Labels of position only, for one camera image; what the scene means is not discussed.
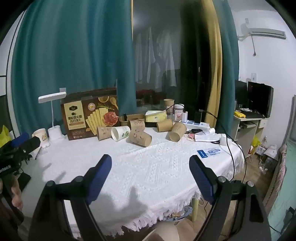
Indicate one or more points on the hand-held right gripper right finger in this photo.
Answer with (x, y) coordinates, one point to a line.
(201, 178)

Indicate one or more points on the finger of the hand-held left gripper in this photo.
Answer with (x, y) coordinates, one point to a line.
(20, 139)
(31, 144)

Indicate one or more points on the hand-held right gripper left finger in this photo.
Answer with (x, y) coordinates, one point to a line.
(100, 177)

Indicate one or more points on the person's left forearm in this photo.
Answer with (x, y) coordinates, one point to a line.
(9, 219)

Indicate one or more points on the person's left hand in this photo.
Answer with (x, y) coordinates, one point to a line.
(17, 194)

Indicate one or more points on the black pen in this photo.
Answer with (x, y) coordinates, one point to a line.
(38, 153)

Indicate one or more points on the white printed mug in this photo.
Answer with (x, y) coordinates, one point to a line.
(40, 136)

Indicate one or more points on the yellow plastic bag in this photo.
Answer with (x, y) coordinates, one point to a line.
(4, 136)

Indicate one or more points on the black phone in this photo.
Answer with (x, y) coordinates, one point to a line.
(23, 181)

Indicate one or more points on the blue and white packet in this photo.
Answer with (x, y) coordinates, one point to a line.
(209, 153)

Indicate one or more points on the wooden table leg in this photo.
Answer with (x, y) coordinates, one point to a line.
(195, 208)

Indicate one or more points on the white plastic packet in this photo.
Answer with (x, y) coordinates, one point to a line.
(205, 138)

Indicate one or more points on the white tissue roll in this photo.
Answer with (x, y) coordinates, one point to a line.
(223, 140)

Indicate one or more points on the brown printed paper cup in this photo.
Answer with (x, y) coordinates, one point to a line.
(140, 138)
(137, 125)
(104, 133)

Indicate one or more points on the small black device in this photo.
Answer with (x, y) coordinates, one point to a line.
(196, 131)

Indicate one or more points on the white tube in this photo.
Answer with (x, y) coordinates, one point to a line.
(211, 131)

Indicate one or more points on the white paper cup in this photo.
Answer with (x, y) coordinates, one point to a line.
(120, 134)

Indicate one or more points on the white lace tablecloth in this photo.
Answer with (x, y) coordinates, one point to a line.
(148, 166)

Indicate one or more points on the plain brown paper cup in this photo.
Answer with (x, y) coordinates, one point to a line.
(164, 125)
(177, 131)

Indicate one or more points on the white desk lamp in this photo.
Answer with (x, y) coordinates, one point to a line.
(52, 96)

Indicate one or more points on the white power strip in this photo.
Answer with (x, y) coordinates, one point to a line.
(196, 125)

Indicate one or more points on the brown cracker box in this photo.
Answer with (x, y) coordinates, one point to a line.
(78, 115)

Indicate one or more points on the black power adapter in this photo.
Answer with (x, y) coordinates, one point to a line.
(198, 117)

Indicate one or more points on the small white box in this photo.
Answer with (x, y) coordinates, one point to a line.
(185, 117)

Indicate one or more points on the white computer desk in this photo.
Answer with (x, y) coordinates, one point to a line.
(247, 129)

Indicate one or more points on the person's knee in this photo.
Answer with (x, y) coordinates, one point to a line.
(161, 231)

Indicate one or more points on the clear jar white label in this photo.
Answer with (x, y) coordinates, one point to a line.
(179, 113)

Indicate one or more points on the kraft paper bowl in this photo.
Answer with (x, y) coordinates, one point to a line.
(134, 116)

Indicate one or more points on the yellow box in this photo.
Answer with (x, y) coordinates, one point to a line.
(239, 114)

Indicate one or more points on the yellow tissue pack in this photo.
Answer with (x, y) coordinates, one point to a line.
(156, 116)

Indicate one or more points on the patterned bed blanket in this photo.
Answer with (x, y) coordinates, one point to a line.
(281, 176)

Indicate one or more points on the black computer monitor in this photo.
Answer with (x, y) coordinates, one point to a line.
(240, 93)
(260, 99)

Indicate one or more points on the teal curtain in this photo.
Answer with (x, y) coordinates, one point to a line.
(69, 51)
(227, 69)

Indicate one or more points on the yellow curtain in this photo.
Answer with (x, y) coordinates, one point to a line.
(214, 69)

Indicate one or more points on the hanging white clothes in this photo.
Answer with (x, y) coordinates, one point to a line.
(152, 60)

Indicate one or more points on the white air conditioner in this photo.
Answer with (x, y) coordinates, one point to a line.
(266, 29)

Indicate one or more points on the white wall socket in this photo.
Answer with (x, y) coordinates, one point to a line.
(254, 76)

